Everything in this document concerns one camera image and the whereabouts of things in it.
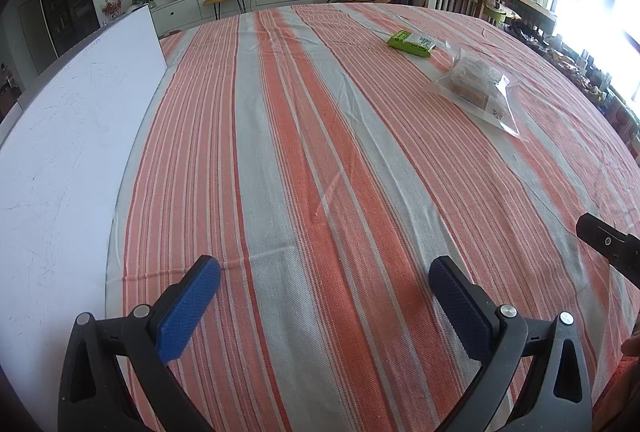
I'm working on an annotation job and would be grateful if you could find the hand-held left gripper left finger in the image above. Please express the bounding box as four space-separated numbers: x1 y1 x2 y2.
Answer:
56 254 223 432

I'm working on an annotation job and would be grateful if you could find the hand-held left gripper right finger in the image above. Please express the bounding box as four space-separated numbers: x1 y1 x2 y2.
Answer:
428 255 594 432

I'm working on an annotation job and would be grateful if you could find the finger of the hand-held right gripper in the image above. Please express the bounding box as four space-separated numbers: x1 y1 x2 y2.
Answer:
575 211 640 291

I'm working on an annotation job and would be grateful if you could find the white cardboard box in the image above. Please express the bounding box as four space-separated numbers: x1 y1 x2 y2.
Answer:
0 3 169 414

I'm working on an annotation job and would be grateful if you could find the clear packet of brown cakes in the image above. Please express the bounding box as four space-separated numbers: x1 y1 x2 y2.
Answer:
425 43 530 142

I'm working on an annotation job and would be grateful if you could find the small green white packet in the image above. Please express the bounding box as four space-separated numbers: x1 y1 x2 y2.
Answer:
385 29 437 60

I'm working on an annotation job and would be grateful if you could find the person's right hand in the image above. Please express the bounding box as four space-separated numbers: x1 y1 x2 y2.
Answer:
620 330 640 359

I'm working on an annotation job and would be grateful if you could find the orange fleece clothing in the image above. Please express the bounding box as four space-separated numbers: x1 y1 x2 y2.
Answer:
589 351 640 432

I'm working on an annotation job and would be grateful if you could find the orange striped tablecloth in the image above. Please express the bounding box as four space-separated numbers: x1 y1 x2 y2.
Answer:
104 2 640 432

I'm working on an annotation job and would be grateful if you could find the wooden side table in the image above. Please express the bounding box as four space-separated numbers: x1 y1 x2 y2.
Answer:
487 0 559 34

